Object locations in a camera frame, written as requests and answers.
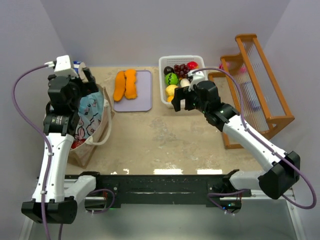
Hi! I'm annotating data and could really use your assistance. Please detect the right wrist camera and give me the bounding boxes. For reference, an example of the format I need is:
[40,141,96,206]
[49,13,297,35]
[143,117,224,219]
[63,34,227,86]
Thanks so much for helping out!
[187,69,206,92]

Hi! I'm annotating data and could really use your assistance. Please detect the red snack packet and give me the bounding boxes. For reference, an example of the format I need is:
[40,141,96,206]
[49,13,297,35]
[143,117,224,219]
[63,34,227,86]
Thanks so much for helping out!
[71,139,86,149]

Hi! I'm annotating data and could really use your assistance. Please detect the dark mangosteen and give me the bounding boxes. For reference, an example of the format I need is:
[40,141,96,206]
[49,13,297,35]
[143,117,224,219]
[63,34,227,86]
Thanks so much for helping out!
[163,66,175,76]

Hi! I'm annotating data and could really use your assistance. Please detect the brown paper grocery bag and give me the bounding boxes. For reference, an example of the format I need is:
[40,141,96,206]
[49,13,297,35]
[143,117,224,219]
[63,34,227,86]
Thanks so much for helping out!
[67,84,114,168]

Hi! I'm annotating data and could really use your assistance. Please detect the black base frame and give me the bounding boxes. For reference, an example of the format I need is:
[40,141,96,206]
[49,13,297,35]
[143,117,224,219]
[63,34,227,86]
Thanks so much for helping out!
[82,171,252,213]

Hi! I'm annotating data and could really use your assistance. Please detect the toilet paper roll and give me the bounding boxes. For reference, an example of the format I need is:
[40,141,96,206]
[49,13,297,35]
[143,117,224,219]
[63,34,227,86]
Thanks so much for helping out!
[73,61,87,80]

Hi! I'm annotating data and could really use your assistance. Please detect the red yellow peach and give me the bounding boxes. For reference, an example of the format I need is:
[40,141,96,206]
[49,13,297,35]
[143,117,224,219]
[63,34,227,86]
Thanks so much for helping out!
[186,61,199,70]

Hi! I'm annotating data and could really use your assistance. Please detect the lavender cutting board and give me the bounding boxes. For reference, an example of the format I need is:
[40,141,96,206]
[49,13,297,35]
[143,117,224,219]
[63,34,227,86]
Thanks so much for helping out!
[113,70,153,113]

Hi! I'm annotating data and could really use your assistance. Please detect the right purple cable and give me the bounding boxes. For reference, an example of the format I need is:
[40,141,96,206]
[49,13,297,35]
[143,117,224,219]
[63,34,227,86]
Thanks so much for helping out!
[192,67,318,210]

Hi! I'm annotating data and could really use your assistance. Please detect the white plastic basket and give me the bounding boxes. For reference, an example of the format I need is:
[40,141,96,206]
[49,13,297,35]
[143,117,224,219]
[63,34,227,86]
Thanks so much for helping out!
[158,55,206,109]

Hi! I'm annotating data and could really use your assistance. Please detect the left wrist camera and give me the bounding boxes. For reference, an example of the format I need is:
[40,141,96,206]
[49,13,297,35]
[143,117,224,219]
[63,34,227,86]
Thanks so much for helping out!
[54,55,78,78]

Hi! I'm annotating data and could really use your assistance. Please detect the orange sweet potato right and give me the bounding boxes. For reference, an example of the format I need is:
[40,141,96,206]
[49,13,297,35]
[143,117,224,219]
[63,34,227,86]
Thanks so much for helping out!
[124,69,138,100]

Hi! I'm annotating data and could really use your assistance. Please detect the wooden rack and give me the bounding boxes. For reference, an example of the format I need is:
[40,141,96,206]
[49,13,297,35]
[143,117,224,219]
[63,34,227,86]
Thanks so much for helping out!
[208,33,295,140]

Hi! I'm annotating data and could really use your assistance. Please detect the purple grape bunch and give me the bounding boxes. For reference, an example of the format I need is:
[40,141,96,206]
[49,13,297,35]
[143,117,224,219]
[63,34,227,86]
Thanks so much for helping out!
[173,63,191,78]

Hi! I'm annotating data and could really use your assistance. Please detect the yellow lemon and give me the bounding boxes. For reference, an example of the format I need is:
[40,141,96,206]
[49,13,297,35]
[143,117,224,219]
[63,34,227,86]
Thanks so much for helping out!
[165,84,179,97]

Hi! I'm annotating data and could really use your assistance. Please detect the small orange fruit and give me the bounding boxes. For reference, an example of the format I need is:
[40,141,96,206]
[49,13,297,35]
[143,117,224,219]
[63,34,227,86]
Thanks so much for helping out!
[166,96,174,103]

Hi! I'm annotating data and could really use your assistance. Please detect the white daikon radish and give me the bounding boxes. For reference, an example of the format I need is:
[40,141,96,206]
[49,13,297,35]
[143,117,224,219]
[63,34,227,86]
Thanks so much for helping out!
[179,78,191,88]

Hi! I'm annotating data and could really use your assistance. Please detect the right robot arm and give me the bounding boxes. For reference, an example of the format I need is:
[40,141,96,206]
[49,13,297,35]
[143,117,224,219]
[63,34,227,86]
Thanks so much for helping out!
[171,80,301,200]

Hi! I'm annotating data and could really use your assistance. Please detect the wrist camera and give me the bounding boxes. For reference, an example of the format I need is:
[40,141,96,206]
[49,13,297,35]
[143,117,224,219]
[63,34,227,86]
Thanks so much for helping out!
[54,55,78,78]
[187,69,206,92]

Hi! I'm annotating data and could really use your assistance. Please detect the blue plastic bag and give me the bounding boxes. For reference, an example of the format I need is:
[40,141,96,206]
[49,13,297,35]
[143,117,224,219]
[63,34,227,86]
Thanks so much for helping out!
[74,91,104,140]

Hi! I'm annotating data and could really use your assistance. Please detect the orange sweet potato left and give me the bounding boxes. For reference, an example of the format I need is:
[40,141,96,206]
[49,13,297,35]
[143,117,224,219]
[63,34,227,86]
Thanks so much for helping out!
[113,71,126,102]

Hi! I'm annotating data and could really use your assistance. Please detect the orange sweet potato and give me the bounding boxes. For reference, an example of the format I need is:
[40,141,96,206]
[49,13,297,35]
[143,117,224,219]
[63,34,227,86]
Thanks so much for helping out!
[113,71,126,102]
[124,69,138,100]

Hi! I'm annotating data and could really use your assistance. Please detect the purple cable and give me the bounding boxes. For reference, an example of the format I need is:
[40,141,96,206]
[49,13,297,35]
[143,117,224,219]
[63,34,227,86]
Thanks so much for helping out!
[12,62,57,240]
[192,67,318,210]

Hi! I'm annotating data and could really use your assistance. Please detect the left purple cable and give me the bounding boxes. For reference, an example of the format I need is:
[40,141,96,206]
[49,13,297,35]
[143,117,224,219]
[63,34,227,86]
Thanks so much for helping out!
[12,62,57,240]

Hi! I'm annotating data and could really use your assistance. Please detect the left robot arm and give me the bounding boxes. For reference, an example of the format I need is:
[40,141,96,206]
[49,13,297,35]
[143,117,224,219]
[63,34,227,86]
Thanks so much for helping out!
[21,67,99,224]

